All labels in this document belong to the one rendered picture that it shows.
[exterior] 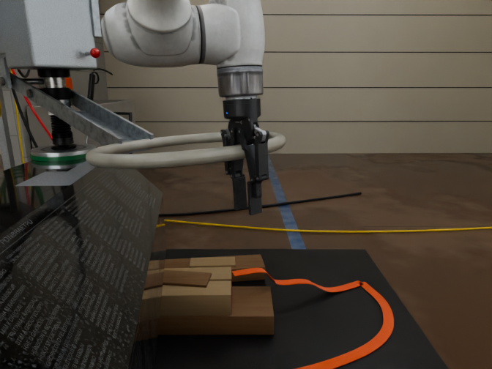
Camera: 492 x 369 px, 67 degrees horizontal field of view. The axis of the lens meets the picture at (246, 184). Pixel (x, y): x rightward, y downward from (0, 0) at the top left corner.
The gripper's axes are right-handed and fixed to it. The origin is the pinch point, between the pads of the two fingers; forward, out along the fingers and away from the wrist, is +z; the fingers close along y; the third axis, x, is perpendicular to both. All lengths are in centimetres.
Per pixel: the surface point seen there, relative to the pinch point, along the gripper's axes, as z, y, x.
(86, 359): 18.4, -3.4, 36.4
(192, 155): -10.2, 1.4, 11.3
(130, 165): -9.0, 9.7, 20.5
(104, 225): 9.0, 32.6, 21.1
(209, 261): 66, 105, -50
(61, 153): -6, 76, 20
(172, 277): 56, 82, -18
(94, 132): -13, 54, 15
